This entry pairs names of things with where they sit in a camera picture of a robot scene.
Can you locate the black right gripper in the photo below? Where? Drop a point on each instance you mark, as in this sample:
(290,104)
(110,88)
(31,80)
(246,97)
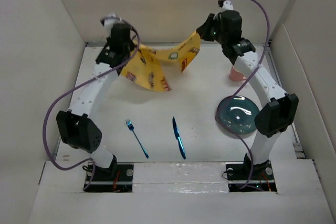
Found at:
(203,30)

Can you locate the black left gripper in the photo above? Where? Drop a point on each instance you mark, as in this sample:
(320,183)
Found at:
(132,45)

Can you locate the yellow vehicle print cloth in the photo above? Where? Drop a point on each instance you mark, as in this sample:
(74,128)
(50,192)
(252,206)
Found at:
(145,69)

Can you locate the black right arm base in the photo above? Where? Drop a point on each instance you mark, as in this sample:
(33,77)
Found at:
(242,177)

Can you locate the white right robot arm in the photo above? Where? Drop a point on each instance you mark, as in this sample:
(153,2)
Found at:
(278,106)

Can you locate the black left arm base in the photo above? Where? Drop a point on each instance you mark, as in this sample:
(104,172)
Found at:
(119,181)

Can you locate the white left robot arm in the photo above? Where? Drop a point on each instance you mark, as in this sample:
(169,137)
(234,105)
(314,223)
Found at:
(76,126)

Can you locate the pink ceramic mug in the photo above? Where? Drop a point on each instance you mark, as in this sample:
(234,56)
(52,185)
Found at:
(235,75)

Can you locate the blue metal fork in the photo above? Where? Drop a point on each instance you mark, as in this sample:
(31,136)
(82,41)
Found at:
(131,128)

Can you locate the dark teal ceramic plate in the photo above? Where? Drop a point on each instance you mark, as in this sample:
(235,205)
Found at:
(237,114)

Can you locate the blue metal knife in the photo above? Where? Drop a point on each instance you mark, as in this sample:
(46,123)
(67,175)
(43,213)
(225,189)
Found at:
(178,138)

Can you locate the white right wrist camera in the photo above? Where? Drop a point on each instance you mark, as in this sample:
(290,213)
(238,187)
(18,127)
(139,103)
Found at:
(225,5)

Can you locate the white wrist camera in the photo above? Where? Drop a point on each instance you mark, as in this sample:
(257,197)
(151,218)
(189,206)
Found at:
(225,5)
(109,21)

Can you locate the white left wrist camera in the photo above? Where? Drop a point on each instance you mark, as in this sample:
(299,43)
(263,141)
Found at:
(109,21)

